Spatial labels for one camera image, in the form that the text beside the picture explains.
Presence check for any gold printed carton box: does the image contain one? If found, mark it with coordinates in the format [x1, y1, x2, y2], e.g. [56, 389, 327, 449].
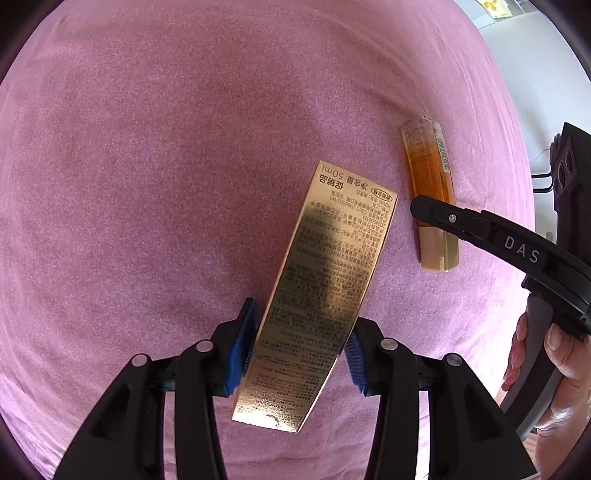
[231, 160, 399, 435]

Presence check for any amber cosmetic bottle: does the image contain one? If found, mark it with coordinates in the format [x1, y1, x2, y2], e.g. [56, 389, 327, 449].
[399, 116, 461, 272]

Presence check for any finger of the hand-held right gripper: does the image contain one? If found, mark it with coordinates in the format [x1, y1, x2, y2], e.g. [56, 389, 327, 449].
[410, 195, 493, 251]

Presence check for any black cable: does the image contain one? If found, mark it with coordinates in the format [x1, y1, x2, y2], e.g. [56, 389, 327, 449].
[531, 145, 557, 195]

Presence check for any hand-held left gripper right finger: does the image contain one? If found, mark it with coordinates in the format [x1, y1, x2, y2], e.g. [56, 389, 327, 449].
[345, 318, 539, 480]

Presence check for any wall poster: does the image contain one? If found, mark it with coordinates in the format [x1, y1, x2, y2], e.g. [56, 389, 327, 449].
[478, 0, 527, 19]

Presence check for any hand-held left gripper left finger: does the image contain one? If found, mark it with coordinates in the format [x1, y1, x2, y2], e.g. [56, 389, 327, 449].
[54, 298, 257, 480]

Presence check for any pink blanket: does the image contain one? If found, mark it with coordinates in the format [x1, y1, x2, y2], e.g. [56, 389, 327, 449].
[0, 0, 539, 480]

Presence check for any person's right hand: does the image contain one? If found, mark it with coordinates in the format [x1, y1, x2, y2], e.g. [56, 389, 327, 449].
[502, 313, 591, 480]

